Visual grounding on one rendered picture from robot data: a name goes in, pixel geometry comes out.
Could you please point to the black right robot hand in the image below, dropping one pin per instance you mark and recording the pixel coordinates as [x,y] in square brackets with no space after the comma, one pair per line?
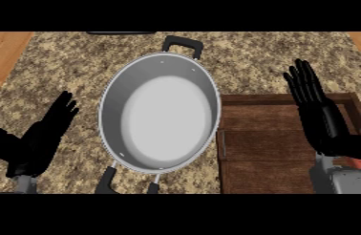
[324,124]

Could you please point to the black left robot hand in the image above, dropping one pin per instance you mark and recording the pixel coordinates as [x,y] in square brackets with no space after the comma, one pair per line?
[41,140]

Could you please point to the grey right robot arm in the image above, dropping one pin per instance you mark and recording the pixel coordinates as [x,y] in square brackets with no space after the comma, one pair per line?
[336,176]

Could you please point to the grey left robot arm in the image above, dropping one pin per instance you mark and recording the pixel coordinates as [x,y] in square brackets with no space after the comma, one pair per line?
[24,184]

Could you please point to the orange sweet potato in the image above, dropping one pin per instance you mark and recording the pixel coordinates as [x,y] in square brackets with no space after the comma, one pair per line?
[354,162]

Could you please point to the brown wooden tray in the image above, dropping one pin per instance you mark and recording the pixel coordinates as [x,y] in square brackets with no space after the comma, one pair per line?
[262,149]

